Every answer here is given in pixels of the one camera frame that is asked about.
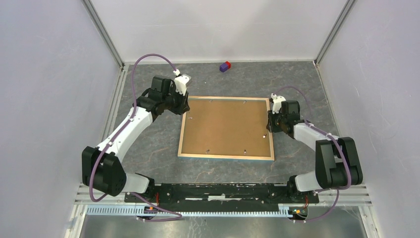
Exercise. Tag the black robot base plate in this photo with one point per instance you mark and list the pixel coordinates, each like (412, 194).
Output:
(226, 197)

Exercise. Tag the red purple toy block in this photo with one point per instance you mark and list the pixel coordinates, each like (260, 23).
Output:
(225, 66)

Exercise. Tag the blue wooden picture frame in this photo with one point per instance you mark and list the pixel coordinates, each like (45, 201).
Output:
(226, 157)

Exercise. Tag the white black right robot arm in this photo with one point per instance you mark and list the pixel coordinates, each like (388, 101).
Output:
(337, 164)

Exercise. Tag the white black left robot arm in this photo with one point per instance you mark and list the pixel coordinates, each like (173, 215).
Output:
(102, 168)

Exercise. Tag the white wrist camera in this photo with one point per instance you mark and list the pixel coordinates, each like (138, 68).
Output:
(276, 101)
(181, 83)

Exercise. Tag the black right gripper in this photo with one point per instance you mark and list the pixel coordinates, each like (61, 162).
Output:
(270, 125)

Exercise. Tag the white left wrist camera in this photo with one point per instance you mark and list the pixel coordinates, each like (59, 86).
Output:
(181, 83)

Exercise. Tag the slotted cable duct rail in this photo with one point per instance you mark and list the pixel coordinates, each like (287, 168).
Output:
(142, 210)

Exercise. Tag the brown frame backing board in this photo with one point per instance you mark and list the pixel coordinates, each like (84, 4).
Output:
(226, 128)

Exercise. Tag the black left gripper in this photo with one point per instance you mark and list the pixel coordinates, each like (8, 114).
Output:
(183, 106)

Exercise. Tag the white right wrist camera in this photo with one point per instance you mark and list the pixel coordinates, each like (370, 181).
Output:
(276, 101)

